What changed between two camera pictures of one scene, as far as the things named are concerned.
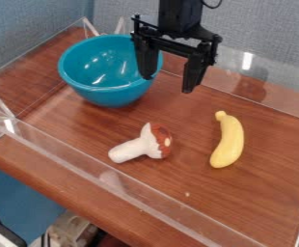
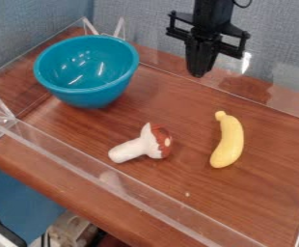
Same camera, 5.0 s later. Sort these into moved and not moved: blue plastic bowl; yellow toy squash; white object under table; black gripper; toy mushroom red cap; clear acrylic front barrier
Moved: blue plastic bowl; black gripper
Not moved: yellow toy squash; clear acrylic front barrier; white object under table; toy mushroom red cap
